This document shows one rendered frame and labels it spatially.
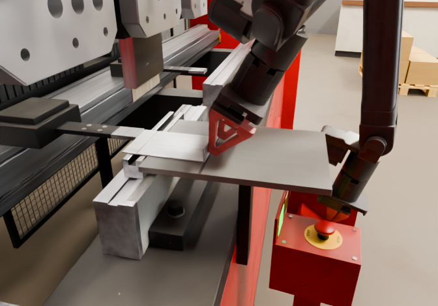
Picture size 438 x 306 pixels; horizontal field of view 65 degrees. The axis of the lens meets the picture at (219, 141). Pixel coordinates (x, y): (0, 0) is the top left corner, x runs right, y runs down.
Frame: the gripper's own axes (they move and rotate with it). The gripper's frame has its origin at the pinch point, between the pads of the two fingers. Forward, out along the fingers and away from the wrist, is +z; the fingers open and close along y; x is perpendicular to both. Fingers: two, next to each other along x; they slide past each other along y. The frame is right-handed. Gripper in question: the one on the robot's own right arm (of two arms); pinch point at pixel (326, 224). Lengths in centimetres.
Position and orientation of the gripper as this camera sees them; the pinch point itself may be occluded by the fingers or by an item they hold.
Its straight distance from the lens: 82.9
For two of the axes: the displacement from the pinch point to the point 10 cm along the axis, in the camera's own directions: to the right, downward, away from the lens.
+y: -9.1, -3.7, 1.7
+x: -3.3, 4.1, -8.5
